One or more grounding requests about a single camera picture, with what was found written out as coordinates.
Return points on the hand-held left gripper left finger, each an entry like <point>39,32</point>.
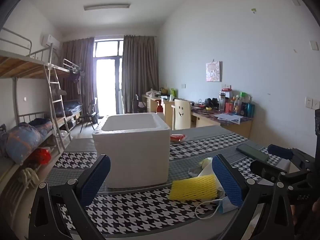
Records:
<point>95,180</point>

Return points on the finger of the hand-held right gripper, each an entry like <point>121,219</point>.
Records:
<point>265,168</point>
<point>278,151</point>

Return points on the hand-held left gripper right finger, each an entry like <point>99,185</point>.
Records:
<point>227,180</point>

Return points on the plastic wrapper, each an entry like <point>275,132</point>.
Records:
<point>207,171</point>

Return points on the blue face mask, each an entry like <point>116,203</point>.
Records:
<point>226,207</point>

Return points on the green printed plastic bag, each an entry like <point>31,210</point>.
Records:
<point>206,162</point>

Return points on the grey cloth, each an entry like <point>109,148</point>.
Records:
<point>193,171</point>

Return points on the yellow foam net sleeve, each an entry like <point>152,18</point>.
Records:
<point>192,187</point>

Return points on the white foam box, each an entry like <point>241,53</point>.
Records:
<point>135,155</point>

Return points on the dark smartphone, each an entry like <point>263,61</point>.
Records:
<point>252,152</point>

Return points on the wooden desk with patterned top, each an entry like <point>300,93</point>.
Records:
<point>240,130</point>

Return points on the houndstooth tablecloth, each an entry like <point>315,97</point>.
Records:
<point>140,205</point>

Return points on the red plastic bag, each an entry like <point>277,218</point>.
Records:
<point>41,156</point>

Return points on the printed paper sheets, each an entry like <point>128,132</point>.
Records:
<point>230,118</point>

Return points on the row of toiletry bottles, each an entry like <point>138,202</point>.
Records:
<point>240,105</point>

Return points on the black folding chair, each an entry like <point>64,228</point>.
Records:
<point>88,116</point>

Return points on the red snack packet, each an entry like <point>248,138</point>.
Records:
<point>178,137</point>

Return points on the beige cloth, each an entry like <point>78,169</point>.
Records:
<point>28,177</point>

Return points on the smiley face wooden chair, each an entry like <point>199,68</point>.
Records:
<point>182,120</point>

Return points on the blue checked bedding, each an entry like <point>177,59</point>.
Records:
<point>70,108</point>

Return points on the black headphones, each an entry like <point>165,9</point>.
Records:
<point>211,102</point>

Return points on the blue orange quilt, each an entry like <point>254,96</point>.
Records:
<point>22,140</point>

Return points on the black trolley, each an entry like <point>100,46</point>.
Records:
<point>138,104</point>

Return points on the metal bunk bed ladder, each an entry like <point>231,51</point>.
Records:
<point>56,100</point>

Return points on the wooden desk with drawers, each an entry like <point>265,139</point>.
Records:
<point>152,105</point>

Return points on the white red pump bottle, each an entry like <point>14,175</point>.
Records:
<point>159,108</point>

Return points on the glass balcony door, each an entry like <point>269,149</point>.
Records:
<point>107,80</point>

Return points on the green paper bag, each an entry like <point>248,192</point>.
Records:
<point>173,93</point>

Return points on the dark hanging clothes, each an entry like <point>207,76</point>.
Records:
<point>74,76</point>

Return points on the brown curtain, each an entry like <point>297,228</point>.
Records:
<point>77,75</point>
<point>140,75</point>

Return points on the metal bunk bed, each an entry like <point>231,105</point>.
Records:
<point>66,68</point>
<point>17,66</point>

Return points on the white air conditioner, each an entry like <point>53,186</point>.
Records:
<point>50,41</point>

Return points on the ceiling tube light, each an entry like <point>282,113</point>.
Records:
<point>107,6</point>

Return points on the pink wall picture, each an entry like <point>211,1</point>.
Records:
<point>214,71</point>

